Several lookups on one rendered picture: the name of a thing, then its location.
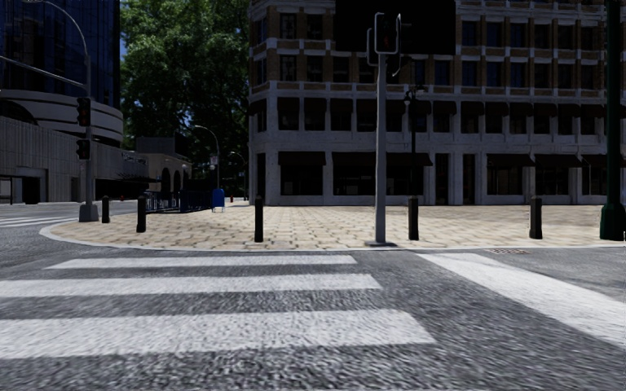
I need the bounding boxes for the dark green pole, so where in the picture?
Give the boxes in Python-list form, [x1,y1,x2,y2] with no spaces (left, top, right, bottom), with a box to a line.
[599,0,626,242]

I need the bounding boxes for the glass tower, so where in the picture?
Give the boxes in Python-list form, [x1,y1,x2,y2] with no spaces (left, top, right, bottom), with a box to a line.
[0,0,150,205]

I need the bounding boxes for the traffic light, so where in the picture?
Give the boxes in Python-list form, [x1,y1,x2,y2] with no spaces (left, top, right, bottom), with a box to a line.
[0,0,100,223]
[364,11,403,248]

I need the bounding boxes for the grey street lamp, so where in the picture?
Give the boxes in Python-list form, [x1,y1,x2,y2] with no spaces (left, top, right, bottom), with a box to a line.
[193,124,221,191]
[229,151,249,201]

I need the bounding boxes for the dark street lamp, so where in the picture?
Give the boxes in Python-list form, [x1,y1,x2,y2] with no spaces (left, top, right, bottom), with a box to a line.
[403,86,425,198]

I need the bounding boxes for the brown brick and stone building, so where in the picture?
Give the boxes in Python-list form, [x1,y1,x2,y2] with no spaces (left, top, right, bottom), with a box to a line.
[246,0,626,207]

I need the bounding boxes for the dark stairway railing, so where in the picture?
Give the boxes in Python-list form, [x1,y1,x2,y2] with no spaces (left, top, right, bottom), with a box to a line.
[143,189,214,214]

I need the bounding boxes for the trees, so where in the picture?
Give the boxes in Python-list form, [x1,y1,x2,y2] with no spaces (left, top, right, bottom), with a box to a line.
[120,0,251,196]

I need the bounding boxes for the pale concrete building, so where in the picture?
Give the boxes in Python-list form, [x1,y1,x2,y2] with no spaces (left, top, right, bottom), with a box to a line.
[135,136,192,196]

